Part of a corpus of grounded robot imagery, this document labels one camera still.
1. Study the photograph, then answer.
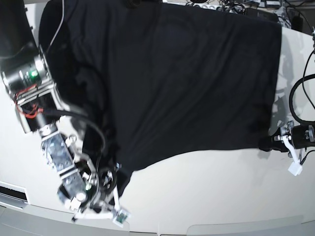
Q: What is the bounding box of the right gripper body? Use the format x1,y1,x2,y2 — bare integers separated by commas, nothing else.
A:
73,159,120,214

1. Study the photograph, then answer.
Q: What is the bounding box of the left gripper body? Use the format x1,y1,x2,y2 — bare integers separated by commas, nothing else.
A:
274,121,315,152

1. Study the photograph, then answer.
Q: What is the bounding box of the black t-shirt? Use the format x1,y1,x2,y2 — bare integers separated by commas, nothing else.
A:
39,0,282,194

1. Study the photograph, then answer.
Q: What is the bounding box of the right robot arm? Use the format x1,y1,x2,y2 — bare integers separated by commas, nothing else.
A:
0,0,123,219

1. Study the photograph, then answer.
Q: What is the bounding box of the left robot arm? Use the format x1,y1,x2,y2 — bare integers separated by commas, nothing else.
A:
268,28,315,136

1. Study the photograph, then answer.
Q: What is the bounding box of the black power adapter brick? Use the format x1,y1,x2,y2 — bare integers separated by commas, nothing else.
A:
244,7,281,24

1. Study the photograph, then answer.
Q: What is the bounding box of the white power strip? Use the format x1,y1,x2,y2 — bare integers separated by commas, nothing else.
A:
185,0,246,14

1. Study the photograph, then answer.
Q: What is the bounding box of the black round object top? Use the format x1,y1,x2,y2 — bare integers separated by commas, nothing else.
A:
123,0,142,8

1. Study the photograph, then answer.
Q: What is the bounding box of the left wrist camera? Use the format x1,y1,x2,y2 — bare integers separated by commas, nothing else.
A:
288,162,303,176

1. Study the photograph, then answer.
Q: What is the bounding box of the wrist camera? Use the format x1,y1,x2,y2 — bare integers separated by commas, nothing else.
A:
112,208,130,227
288,162,303,176

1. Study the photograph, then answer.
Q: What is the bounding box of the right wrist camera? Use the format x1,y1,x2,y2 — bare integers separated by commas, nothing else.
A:
112,208,130,227

